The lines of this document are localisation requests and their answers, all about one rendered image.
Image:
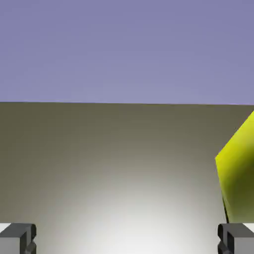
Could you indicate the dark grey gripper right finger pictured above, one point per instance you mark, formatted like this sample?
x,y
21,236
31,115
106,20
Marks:
x,y
238,238

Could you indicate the large yellow box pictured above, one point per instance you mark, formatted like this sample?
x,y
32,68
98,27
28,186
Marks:
x,y
238,168

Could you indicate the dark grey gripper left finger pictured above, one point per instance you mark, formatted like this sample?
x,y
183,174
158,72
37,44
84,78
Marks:
x,y
17,236

